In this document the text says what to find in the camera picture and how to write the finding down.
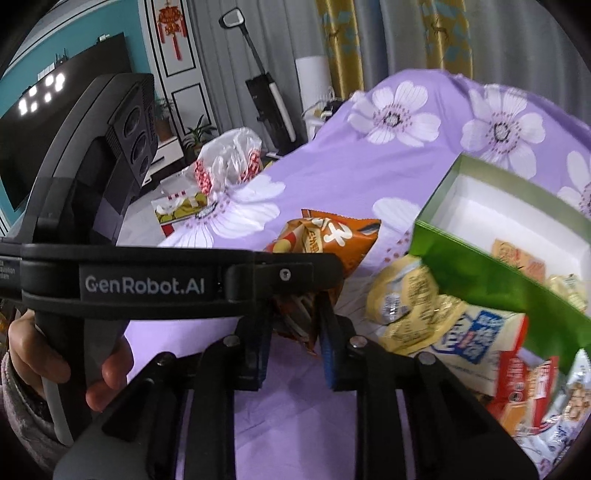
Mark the black upright vacuum cleaner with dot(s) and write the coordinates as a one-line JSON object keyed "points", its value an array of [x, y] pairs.
{"points": [[268, 106]]}

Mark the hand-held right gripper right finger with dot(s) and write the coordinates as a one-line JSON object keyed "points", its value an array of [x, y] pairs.
{"points": [[330, 367]]}

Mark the grey curtain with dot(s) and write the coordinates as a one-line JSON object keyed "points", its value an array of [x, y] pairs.
{"points": [[397, 37]]}

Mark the red knot wall ornament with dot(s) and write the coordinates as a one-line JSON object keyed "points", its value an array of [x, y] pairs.
{"points": [[171, 23]]}

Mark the black television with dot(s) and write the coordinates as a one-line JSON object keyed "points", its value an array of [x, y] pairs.
{"points": [[27, 138]]}

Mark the yellow wrapped snack packet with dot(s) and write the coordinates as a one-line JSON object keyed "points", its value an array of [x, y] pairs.
{"points": [[425, 330], [406, 281], [565, 290]]}

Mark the flat yellow-orange snack packet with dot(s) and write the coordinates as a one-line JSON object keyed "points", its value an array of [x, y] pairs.
{"points": [[517, 261]]}

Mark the white television cabinet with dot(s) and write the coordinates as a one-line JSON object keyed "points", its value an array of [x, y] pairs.
{"points": [[166, 154]]}

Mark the white blue-print snack packet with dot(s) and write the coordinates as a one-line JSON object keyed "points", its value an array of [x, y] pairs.
{"points": [[475, 341]]}

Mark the green cardboard box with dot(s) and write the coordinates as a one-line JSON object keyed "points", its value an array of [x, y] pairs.
{"points": [[461, 286]]}

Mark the small orange snack packet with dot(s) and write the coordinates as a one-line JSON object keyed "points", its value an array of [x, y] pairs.
{"points": [[517, 417]]}

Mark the white cylinder appliance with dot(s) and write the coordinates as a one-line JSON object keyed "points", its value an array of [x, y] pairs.
{"points": [[313, 83]]}

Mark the person's left hand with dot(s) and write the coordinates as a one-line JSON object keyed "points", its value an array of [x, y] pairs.
{"points": [[111, 378]]}

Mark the white red-print plastic bag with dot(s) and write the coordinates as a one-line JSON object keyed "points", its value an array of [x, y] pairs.
{"points": [[231, 147]]}

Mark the person's left forearm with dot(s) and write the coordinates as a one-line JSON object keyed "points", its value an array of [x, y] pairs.
{"points": [[23, 415]]}

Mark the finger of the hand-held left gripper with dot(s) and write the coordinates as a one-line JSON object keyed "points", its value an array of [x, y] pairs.
{"points": [[286, 281]]}

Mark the white peanut snack packet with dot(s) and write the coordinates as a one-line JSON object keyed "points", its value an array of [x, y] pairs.
{"points": [[572, 401]]}

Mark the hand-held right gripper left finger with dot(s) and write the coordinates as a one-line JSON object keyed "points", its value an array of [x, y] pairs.
{"points": [[254, 364]]}

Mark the green potted plant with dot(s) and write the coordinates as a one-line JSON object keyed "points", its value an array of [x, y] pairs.
{"points": [[198, 134], [164, 124]]}

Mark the yellow green snack box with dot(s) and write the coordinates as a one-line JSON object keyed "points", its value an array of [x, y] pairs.
{"points": [[184, 210]]}

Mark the purple floral cloth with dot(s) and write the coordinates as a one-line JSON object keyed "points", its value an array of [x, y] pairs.
{"points": [[323, 175]]}

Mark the red snack packet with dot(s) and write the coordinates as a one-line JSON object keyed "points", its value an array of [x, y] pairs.
{"points": [[521, 378]]}

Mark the yellow patterned curtain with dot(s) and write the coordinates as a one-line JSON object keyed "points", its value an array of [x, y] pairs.
{"points": [[339, 37], [445, 32]]}

